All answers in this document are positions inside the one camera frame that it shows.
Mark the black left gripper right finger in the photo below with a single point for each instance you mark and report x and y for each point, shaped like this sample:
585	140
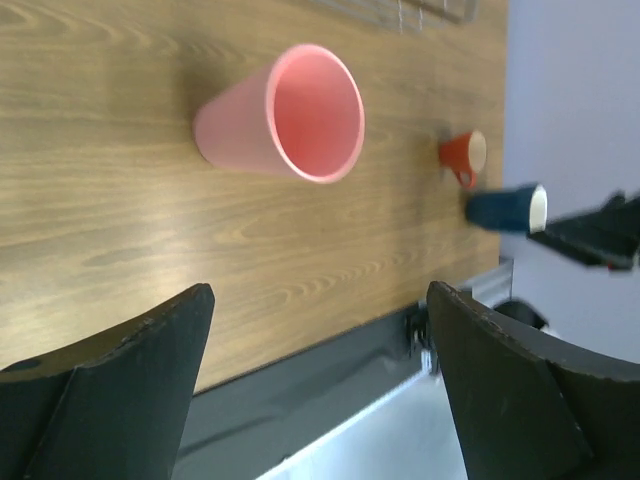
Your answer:
528	405

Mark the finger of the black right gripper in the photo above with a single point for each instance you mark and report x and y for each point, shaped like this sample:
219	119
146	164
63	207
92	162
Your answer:
607	236

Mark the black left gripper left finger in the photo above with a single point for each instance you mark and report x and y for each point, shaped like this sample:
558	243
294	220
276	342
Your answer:
111	406

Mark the pink plastic cup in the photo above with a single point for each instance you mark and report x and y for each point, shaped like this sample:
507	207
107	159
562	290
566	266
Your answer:
301	116

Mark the dark blue paper cup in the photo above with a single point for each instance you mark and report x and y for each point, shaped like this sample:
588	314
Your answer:
521	210

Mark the red ceramic mug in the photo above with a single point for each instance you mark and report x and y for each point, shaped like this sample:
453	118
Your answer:
465	156

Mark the wire dish rack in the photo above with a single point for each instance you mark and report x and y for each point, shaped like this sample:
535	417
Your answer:
418	15

